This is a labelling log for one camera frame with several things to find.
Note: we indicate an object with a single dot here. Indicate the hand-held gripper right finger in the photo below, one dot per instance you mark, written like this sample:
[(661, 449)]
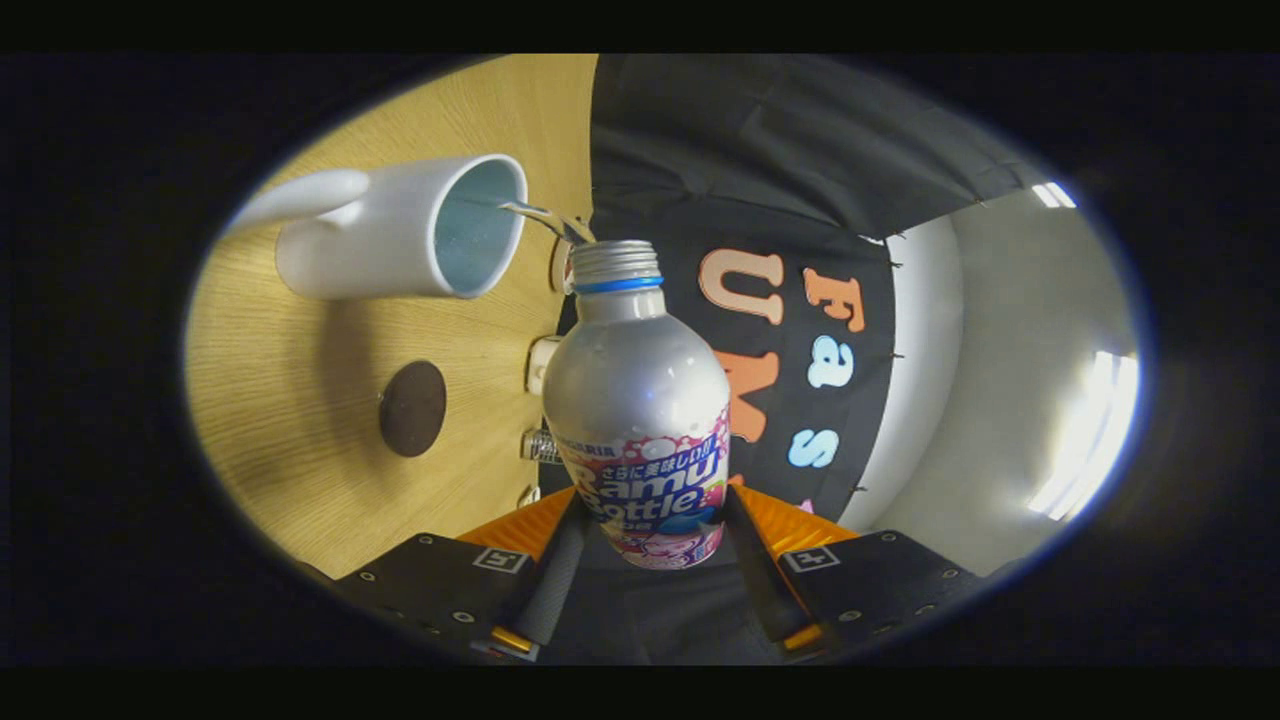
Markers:
[(765, 590)]

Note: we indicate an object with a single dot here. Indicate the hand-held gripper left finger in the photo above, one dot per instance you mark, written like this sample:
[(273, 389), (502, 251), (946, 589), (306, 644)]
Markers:
[(555, 590)]

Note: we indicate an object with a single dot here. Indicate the silver juice bottle printed label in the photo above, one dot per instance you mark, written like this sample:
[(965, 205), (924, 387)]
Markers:
[(635, 400)]

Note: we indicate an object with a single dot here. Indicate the dark brown round coaster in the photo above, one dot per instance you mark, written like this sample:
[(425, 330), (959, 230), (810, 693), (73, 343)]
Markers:
[(412, 408)]

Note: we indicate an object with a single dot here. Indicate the clear juice stream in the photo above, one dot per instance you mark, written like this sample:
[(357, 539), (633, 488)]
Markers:
[(535, 212)]

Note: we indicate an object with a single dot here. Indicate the white cup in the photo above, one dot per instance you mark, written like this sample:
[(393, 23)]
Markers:
[(380, 240)]

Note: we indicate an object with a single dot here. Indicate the white toaster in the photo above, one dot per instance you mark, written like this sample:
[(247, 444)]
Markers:
[(541, 365)]

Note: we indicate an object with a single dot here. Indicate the wooden table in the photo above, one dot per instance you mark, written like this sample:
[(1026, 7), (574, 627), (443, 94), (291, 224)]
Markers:
[(300, 400)]

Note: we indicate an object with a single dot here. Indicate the round plate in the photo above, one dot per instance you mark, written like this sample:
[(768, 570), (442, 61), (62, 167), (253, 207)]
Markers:
[(558, 268)]

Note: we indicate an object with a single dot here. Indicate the black backdrop cloth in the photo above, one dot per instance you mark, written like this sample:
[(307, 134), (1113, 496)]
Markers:
[(760, 150)]

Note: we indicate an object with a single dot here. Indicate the ceiling light strip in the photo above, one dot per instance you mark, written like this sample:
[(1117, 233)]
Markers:
[(1053, 195)]

